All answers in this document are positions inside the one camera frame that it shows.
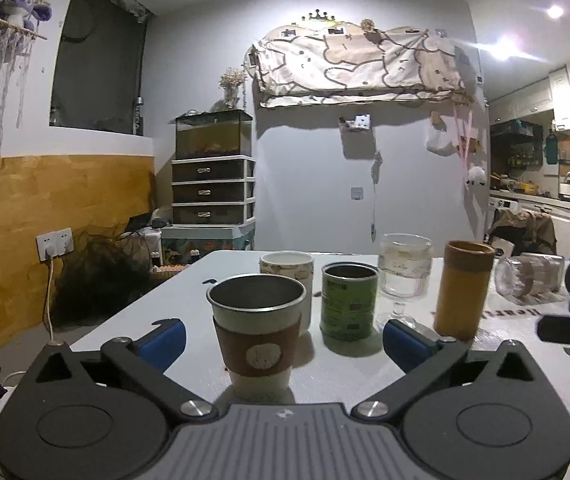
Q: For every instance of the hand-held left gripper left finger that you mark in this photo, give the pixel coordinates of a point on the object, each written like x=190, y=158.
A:
x=162, y=344

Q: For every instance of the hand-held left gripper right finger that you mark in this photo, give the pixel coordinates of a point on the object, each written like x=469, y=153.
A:
x=407, y=344

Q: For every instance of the clear ribbed glass cup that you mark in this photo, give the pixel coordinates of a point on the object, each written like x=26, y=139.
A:
x=530, y=277

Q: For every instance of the tall brown cup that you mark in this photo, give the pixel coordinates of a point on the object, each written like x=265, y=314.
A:
x=462, y=290

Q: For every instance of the metal cup with brown sleeve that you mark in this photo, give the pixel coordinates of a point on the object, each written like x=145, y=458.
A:
x=257, y=340

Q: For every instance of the white ceramic cup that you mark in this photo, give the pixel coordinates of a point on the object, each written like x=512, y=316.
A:
x=290, y=270

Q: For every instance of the green tin can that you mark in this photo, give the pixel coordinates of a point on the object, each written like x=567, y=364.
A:
x=347, y=310

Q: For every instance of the clear stemmed glass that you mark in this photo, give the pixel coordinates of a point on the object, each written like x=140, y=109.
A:
x=405, y=270

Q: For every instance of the black netting pile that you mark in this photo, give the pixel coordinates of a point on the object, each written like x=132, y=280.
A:
x=100, y=280

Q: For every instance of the chair with brown jacket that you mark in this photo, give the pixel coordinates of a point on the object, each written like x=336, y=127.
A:
x=525, y=230

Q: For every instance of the white washing machine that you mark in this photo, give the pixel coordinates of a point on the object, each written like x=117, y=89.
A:
x=540, y=210

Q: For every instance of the printed storage cabinet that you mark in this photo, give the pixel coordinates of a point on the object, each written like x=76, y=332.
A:
x=210, y=242

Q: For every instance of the black laptop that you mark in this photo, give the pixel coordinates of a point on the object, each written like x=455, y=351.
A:
x=139, y=222

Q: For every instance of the plastic drawer unit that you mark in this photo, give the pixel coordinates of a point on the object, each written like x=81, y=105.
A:
x=212, y=190

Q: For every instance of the white hanging plush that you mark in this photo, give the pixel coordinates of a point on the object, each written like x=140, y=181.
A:
x=476, y=177

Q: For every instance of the white hanging bag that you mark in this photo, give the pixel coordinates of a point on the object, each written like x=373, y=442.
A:
x=440, y=141

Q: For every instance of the white kitchen cabinets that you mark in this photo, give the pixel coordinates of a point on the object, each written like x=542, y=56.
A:
x=535, y=97

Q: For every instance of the glass fish tank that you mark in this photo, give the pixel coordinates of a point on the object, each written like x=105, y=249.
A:
x=212, y=135

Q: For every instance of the dried flower vase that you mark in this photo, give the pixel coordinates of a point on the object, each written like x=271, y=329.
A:
x=233, y=87

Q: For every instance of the printed blanket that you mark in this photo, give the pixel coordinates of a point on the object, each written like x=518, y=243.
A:
x=360, y=67

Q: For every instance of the dark window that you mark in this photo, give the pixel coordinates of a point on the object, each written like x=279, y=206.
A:
x=97, y=60

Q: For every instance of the round ceiling light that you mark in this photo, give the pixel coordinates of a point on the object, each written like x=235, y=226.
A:
x=555, y=11

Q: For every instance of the purple plush toy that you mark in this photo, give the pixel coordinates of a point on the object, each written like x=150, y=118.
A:
x=17, y=7

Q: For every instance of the white wall socket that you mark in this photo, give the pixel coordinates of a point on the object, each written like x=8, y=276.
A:
x=55, y=245

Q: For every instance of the small wall hook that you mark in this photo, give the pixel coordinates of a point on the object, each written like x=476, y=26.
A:
x=356, y=193

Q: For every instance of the crown wall ornament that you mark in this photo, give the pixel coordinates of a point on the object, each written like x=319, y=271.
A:
x=321, y=16

